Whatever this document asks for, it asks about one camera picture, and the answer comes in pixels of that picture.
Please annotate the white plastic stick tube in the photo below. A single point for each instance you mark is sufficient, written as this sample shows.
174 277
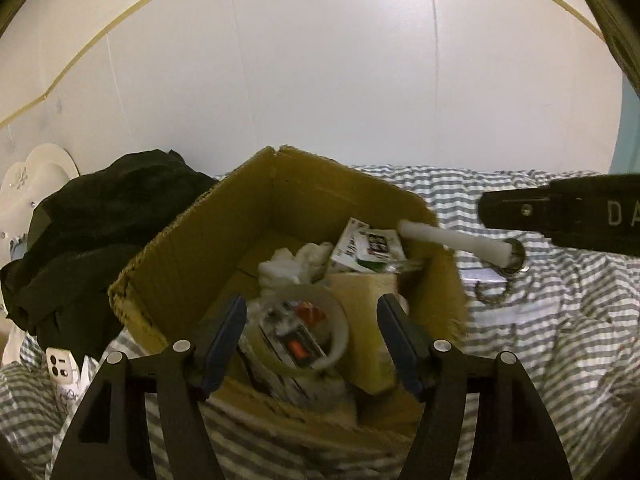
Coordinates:
495 252

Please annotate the black clothes pile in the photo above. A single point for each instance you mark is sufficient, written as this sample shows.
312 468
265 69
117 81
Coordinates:
81 238

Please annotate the silver foil packet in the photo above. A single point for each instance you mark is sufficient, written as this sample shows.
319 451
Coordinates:
325 392

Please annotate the white padded headboard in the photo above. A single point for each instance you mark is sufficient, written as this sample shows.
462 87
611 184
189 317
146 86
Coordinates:
26 184

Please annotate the white tissue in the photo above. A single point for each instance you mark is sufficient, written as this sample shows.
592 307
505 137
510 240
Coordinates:
284 268

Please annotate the beige brown small box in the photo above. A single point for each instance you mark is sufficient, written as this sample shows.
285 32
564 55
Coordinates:
366 363

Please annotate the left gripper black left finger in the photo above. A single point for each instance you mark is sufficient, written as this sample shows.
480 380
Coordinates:
109 438

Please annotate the white phone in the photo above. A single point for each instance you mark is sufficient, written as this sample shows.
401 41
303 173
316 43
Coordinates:
62 367

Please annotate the green white medicine box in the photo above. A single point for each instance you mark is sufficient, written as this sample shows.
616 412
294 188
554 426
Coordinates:
362 249

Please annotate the grey checked bed sheet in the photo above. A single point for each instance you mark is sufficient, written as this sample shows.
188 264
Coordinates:
572 319

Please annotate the white tape roll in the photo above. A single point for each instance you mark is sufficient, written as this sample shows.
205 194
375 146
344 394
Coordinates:
301 330

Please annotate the green curtain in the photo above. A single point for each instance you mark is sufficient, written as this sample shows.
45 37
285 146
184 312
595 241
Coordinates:
626 154

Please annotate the brown cardboard box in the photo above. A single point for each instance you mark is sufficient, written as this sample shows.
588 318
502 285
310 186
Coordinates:
286 198

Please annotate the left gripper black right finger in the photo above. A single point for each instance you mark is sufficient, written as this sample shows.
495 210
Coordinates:
514 434

